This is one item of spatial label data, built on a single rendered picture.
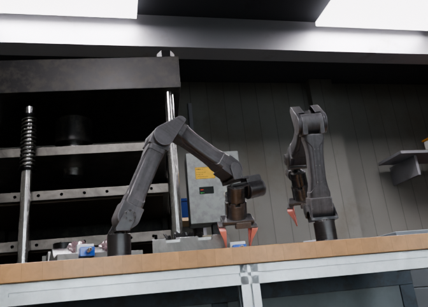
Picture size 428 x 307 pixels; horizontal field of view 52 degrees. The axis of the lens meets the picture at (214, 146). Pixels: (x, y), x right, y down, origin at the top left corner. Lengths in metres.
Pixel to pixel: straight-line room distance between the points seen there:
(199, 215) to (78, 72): 1.02
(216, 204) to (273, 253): 1.37
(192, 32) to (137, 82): 1.63
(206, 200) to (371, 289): 1.12
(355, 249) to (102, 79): 1.74
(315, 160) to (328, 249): 0.33
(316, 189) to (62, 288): 0.76
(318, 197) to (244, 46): 2.84
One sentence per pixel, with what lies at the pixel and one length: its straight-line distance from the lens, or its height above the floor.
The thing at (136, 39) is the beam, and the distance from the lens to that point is 3.94.
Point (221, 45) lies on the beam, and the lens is 4.02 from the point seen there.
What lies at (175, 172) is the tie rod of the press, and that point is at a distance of 2.33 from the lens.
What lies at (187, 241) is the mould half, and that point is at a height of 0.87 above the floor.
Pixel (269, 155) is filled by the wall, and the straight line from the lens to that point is 5.07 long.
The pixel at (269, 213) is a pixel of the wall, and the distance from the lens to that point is 4.89.
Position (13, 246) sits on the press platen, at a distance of 2.47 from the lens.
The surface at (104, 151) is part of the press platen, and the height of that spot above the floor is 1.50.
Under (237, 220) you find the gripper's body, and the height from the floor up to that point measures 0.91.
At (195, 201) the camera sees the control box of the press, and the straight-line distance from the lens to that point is 2.43.
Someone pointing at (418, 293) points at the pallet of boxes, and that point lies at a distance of 4.15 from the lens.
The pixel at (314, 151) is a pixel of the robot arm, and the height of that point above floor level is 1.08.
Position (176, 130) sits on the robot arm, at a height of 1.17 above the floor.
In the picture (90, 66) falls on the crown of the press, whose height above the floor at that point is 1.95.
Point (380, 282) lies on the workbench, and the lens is 1.65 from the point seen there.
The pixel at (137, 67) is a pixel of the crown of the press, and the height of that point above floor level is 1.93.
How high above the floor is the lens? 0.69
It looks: 19 degrees up
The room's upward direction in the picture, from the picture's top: 6 degrees counter-clockwise
